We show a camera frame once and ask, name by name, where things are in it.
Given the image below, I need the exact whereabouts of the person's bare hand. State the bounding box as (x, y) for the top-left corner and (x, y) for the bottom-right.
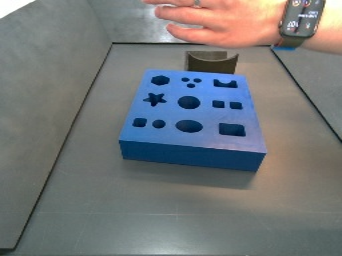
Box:
(141, 0), (285, 48)

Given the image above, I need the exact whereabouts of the person's forearm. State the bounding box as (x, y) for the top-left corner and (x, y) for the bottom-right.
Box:
(302, 0), (342, 55)

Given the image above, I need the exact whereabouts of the dark curved holder piece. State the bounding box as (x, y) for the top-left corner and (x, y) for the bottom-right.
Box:
(185, 51), (239, 74)

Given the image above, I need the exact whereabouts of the blue tape piece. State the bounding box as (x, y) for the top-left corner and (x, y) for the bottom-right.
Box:
(271, 45), (296, 51)

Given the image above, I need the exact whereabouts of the black smartwatch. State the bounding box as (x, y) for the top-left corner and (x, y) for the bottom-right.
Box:
(276, 0), (326, 48)

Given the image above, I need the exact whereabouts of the blue foam shape-sorter block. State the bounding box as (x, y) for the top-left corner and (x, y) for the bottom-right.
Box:
(118, 70), (267, 171)

